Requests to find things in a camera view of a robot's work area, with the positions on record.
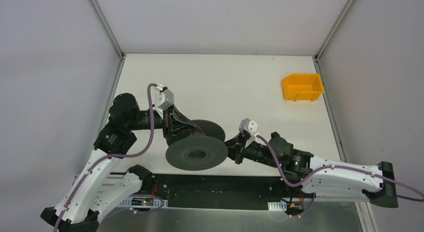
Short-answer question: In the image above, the thin red wire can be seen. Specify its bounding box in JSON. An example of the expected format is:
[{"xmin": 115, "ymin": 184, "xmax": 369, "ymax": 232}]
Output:
[{"xmin": 190, "ymin": 123, "xmax": 207, "ymax": 138}]

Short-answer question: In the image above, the black cable spool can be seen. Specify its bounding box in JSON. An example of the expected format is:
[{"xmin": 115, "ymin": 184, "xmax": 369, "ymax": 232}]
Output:
[{"xmin": 165, "ymin": 119, "xmax": 228, "ymax": 171}]

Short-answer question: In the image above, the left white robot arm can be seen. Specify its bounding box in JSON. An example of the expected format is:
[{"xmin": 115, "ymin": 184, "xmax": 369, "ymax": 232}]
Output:
[{"xmin": 40, "ymin": 90, "xmax": 195, "ymax": 231}]

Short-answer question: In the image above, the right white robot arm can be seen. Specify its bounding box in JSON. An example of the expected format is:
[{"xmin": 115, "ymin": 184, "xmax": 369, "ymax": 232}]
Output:
[{"xmin": 225, "ymin": 132, "xmax": 399, "ymax": 208}]

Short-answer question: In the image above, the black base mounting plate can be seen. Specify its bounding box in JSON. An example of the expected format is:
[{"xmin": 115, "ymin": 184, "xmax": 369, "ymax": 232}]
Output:
[{"xmin": 135, "ymin": 174, "xmax": 312, "ymax": 210}]

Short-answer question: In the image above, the orange plastic bin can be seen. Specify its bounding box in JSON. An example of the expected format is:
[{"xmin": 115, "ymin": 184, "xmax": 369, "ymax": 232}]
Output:
[{"xmin": 281, "ymin": 73, "xmax": 325, "ymax": 101}]

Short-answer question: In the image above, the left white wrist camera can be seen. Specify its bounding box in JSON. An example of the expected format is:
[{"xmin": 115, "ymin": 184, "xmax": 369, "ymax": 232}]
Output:
[{"xmin": 154, "ymin": 84, "xmax": 174, "ymax": 119}]

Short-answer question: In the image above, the aluminium frame rail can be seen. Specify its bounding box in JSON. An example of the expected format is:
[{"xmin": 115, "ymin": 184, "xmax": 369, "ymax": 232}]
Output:
[{"xmin": 69, "ymin": 173, "xmax": 369, "ymax": 202}]

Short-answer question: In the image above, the right white cable duct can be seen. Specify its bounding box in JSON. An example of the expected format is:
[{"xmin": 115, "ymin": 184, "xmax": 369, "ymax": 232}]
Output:
[{"xmin": 267, "ymin": 201, "xmax": 287, "ymax": 212}]

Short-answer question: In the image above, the white cable duct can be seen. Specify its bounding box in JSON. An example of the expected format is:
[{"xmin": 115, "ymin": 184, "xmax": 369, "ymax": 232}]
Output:
[
  {"xmin": 267, "ymin": 201, "xmax": 287, "ymax": 212},
  {"xmin": 117, "ymin": 197, "xmax": 168, "ymax": 208}
]

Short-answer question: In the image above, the left white cable duct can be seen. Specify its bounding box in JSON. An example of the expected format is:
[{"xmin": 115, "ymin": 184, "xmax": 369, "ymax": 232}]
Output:
[{"xmin": 117, "ymin": 197, "xmax": 168, "ymax": 208}]

